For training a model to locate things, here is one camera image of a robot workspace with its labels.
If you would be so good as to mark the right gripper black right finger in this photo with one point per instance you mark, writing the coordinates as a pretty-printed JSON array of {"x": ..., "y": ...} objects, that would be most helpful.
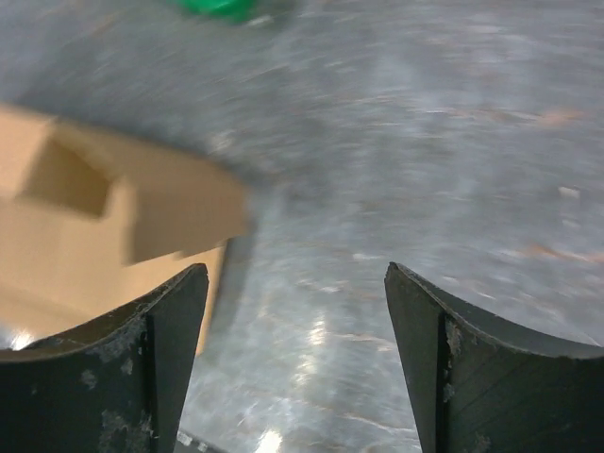
[{"x": 480, "y": 383}]

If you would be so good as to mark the green plastic crate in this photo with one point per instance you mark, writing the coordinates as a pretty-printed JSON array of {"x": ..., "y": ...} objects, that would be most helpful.
[{"x": 237, "y": 12}]

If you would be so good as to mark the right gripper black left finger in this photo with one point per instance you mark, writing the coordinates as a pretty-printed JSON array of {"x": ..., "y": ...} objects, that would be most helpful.
[{"x": 114, "y": 384}]

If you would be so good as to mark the brown cardboard sheet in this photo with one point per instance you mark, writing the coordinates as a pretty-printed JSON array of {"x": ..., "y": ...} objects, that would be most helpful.
[{"x": 92, "y": 219}]

